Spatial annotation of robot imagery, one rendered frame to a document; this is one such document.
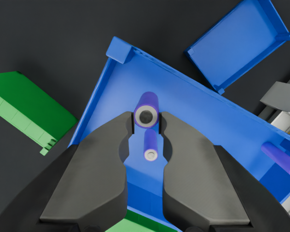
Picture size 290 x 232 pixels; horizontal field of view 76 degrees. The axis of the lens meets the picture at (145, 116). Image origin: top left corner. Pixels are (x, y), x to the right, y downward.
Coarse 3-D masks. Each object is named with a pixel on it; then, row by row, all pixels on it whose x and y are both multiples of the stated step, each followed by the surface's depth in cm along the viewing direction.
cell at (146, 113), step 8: (144, 96) 16; (152, 96) 16; (144, 104) 13; (152, 104) 13; (136, 112) 13; (144, 112) 12; (152, 112) 13; (136, 120) 13; (144, 120) 13; (152, 120) 13
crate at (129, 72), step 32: (128, 64) 25; (160, 64) 20; (96, 96) 23; (128, 96) 27; (160, 96) 27; (192, 96) 27; (96, 128) 29; (224, 128) 28; (256, 128) 28; (128, 160) 30; (160, 160) 30; (256, 160) 30; (128, 192) 29; (160, 192) 32; (288, 192) 26
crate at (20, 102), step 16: (0, 80) 62; (16, 80) 68; (0, 96) 57; (16, 96) 62; (32, 96) 68; (48, 96) 76; (0, 112) 58; (16, 112) 58; (32, 112) 62; (48, 112) 68; (64, 112) 76; (32, 128) 60; (48, 128) 62; (64, 128) 68; (48, 144) 61
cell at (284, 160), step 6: (264, 144) 29; (270, 144) 28; (264, 150) 28; (270, 150) 27; (276, 150) 26; (270, 156) 27; (276, 156) 26; (282, 156) 25; (288, 156) 25; (276, 162) 26; (282, 162) 24; (288, 162) 24; (288, 168) 23
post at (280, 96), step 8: (272, 88) 73; (280, 88) 69; (288, 88) 66; (264, 96) 75; (272, 96) 71; (280, 96) 67; (288, 96) 64; (272, 104) 69; (280, 104) 65; (288, 104) 62
